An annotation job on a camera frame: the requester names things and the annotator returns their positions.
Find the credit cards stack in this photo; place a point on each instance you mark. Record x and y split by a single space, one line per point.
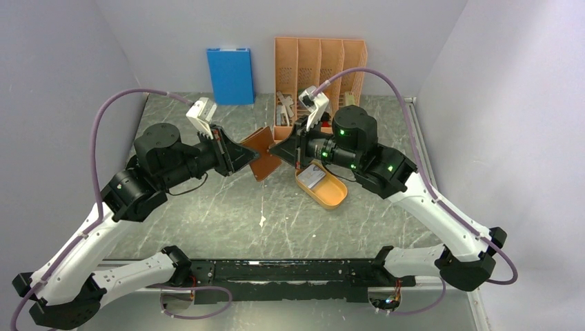
311 176

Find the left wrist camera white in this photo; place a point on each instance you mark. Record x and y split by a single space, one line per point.
200 115

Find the green eraser block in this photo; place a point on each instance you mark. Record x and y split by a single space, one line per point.
349 99

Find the blue box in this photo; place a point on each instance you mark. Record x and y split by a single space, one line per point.
231 76

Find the brown leather card holder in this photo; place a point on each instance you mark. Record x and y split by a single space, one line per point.
265 164

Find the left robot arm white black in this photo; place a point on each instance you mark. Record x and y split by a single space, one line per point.
69 290

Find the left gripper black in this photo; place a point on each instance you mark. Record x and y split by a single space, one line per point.
240 154

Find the orange desk organizer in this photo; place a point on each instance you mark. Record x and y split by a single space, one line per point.
302 62

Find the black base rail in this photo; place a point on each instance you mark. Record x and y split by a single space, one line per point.
289 279

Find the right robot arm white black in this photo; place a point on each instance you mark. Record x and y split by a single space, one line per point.
465 256

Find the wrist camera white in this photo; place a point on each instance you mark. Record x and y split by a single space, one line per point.
316 104
200 115

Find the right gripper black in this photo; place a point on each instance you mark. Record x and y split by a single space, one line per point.
296 141

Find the grey metal clips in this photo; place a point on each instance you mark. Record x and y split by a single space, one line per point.
284 109

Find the yellow oval tray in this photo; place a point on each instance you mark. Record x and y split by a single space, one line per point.
329 193

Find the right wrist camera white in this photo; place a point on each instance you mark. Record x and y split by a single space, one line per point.
316 104

